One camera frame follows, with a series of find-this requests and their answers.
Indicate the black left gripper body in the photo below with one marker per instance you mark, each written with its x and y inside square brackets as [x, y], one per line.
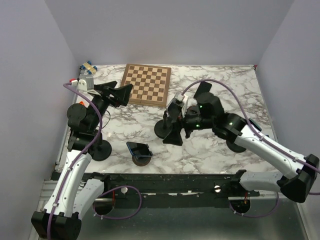
[108, 99]

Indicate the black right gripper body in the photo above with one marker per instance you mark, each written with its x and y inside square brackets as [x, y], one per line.
[198, 122]

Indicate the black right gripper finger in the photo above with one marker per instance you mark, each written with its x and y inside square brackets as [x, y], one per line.
[174, 137]
[188, 131]

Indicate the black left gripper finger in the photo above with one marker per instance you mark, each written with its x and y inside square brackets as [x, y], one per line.
[121, 95]
[101, 88]

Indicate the black phone with purple edge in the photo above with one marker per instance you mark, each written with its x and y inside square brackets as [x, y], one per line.
[203, 87]

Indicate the blue-edged black phone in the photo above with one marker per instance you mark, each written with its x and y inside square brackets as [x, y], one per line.
[139, 149]

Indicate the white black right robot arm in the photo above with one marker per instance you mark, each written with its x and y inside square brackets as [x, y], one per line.
[295, 173]

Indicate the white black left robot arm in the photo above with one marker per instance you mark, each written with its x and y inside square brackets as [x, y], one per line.
[61, 217]

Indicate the brown-base far phone stand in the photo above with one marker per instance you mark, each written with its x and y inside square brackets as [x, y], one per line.
[193, 110]

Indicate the brown-base phone stand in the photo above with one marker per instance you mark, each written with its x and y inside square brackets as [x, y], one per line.
[141, 161]
[193, 110]

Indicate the black tall round-base phone stand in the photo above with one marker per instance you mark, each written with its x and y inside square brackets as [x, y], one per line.
[163, 127]

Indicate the brown-base near phone stand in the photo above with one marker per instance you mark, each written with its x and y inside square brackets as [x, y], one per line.
[141, 161]

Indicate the black right round-base stand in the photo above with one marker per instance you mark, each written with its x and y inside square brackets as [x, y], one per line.
[235, 148]

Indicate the black left round-base stand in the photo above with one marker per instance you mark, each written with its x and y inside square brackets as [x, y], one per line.
[102, 151]

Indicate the blue wheeled wooden toy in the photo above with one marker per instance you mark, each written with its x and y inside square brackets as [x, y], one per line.
[89, 68]

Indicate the wooden chessboard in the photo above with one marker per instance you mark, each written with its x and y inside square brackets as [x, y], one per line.
[150, 84]

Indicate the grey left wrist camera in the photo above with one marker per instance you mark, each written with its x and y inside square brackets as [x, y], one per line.
[84, 83]

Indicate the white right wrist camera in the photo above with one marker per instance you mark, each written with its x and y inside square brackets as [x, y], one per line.
[183, 99]

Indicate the aluminium frame rail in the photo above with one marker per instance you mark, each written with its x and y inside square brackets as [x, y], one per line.
[47, 190]

